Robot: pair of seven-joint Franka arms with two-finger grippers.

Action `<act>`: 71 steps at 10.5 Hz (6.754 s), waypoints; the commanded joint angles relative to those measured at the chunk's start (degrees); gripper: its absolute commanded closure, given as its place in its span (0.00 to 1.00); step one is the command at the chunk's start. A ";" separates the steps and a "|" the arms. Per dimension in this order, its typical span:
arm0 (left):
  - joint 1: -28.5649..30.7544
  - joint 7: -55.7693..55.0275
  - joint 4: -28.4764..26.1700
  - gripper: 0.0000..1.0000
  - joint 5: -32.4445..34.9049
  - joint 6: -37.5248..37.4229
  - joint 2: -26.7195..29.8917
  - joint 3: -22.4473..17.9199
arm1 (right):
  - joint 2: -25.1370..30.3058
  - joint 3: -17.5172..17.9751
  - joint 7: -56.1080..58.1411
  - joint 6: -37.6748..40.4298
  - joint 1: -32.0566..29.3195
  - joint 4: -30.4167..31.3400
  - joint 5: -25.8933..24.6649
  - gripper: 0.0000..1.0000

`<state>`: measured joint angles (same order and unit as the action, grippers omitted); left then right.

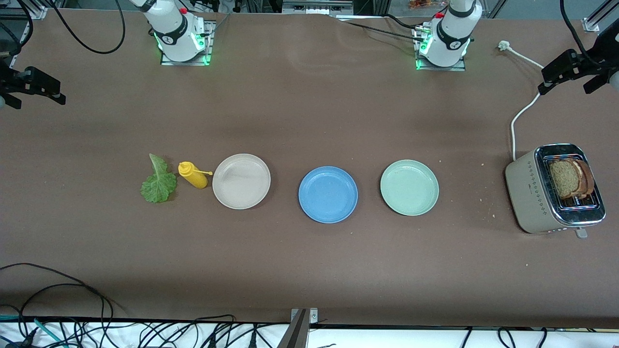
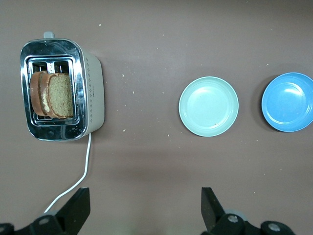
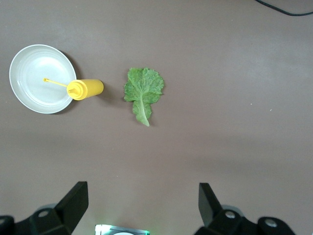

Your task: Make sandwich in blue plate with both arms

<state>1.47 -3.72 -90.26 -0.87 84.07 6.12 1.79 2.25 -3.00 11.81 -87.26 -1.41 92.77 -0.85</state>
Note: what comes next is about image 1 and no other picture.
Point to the green lettuce leaf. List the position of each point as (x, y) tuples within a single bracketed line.
[(159, 186)]

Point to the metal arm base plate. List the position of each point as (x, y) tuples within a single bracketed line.
[(210, 43), (442, 68)]

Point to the green round plate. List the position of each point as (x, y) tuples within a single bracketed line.
[(409, 187)]

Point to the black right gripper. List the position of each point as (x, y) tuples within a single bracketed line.
[(9, 80)]

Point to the metal bracket with profile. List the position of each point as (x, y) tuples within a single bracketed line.
[(297, 333)]

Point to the beige round plate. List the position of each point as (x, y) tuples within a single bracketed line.
[(242, 181)]

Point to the orange packet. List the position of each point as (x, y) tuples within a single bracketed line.
[(423, 4)]

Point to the grey power strip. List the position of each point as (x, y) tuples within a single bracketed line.
[(316, 7)]

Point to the blue round plate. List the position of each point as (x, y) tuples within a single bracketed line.
[(328, 195)]

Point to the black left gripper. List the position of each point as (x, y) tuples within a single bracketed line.
[(601, 50)]

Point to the aluminium frame profile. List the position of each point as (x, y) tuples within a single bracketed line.
[(39, 12), (591, 25)]

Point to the beige chrome toaster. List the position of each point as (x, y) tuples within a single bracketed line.
[(529, 193)]

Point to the yellow mustard squeeze bottle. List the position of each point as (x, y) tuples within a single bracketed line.
[(196, 178)]

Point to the brown bread slice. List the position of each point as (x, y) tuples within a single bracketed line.
[(563, 179), (586, 179)]

